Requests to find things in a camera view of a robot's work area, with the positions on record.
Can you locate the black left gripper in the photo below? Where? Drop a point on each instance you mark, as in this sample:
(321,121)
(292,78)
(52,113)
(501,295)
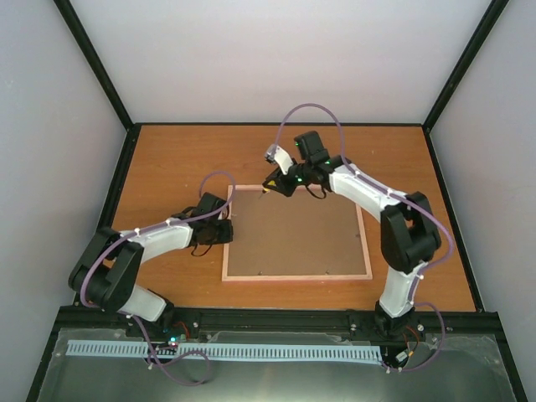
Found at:
(227,236)

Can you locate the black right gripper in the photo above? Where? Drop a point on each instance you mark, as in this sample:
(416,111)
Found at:
(283,188)

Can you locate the yellow handled screwdriver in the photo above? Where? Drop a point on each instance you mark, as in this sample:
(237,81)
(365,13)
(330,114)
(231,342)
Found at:
(267,187)

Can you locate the pink picture frame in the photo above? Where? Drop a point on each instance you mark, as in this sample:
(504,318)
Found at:
(300,238)

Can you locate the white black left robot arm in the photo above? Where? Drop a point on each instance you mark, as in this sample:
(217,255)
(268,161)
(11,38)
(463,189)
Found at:
(105,276)

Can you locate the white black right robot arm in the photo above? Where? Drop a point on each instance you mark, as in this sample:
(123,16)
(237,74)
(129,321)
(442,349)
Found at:
(409,236)

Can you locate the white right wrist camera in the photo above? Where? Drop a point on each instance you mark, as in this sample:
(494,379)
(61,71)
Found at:
(280,157)

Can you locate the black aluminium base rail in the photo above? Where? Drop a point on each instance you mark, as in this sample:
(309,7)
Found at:
(354,325)

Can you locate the light blue slotted cable duct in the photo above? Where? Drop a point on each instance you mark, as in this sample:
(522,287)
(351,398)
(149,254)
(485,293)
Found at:
(231,352)

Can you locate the black right corner post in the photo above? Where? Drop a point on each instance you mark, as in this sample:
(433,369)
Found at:
(479,36)

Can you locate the black corner post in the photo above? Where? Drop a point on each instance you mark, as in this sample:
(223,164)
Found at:
(82,39)
(479,36)

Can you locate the black left corner post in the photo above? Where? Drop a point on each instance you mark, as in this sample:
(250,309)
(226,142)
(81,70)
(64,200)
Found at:
(82,39)

